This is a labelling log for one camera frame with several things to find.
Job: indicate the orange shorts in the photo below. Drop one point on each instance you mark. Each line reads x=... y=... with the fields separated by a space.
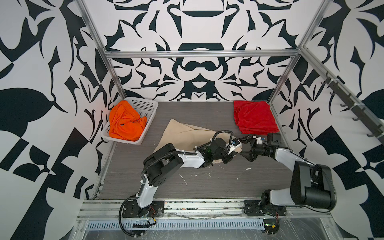
x=126 y=123

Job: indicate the black hook rack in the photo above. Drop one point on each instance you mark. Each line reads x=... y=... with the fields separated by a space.
x=350 y=102

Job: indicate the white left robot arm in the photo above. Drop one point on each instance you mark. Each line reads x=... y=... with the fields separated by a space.
x=166 y=161

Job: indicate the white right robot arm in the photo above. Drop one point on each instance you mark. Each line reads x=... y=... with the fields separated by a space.
x=311 y=184

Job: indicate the white plastic laundry basket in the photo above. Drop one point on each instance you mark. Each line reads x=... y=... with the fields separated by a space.
x=145 y=108

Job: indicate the beige shorts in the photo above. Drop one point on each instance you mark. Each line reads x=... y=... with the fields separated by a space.
x=187 y=137

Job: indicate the aluminium frame left post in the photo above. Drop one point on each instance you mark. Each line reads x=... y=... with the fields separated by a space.
x=86 y=16

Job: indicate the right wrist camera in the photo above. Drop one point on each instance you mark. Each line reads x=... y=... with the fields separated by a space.
x=258 y=140

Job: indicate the red shorts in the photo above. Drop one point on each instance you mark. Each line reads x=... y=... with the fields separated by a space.
x=254 y=118

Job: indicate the aluminium frame right side bar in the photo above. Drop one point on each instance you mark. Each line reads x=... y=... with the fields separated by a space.
x=317 y=65

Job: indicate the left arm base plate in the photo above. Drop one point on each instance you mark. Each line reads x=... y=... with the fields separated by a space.
x=131 y=209

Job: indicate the white slotted cable duct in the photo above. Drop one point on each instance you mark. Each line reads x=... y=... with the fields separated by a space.
x=206 y=224

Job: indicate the aluminium frame right post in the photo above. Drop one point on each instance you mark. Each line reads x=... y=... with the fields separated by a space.
x=314 y=24

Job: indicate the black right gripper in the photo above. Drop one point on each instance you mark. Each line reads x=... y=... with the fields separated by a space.
x=252 y=155

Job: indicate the aluminium mounting rail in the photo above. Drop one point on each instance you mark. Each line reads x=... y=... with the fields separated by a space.
x=193 y=209

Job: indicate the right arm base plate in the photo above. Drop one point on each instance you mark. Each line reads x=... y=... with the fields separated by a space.
x=254 y=208

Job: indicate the aluminium frame post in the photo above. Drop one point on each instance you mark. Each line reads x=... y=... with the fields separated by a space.
x=314 y=24
x=86 y=16

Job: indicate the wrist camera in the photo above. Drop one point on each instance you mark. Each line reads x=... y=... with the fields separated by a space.
x=233 y=145
x=258 y=140

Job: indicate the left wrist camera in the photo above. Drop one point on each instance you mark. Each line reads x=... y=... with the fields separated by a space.
x=233 y=145

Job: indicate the aluminium frame horizontal bar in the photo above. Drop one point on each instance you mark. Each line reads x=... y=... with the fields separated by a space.
x=200 y=54

